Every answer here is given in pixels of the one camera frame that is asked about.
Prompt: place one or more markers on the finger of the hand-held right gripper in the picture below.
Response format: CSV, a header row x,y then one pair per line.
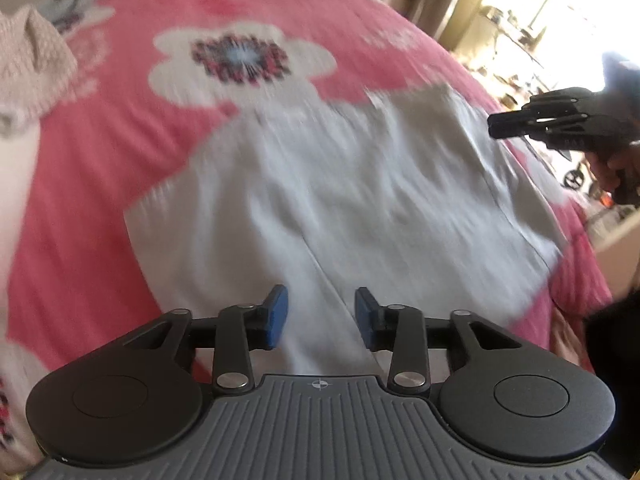
x,y
565,102
530,126

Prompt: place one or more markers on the grey wheeled chair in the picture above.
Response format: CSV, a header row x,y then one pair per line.
x,y
575,177

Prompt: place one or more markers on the grey-blue knit garment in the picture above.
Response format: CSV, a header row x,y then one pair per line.
x,y
70,2

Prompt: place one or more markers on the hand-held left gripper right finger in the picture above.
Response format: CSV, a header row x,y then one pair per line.
x,y
365,320

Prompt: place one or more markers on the beige curtain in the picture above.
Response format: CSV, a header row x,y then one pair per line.
x,y
445,0

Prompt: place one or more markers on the person's black clothing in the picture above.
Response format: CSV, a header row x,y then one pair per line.
x,y
615,360

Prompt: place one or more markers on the pink white checked garment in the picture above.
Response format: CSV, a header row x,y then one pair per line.
x,y
30,60

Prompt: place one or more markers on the person's right hand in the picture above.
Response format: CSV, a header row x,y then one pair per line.
x,y
612,170

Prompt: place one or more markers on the pink floral blanket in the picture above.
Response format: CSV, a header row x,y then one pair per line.
x,y
125,110

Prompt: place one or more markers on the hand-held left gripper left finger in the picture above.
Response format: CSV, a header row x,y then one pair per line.
x,y
279,317

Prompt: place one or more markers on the white fluffy garment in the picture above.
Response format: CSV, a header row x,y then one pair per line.
x,y
15,185

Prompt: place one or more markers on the white shirt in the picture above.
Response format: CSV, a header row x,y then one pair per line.
x,y
325,200

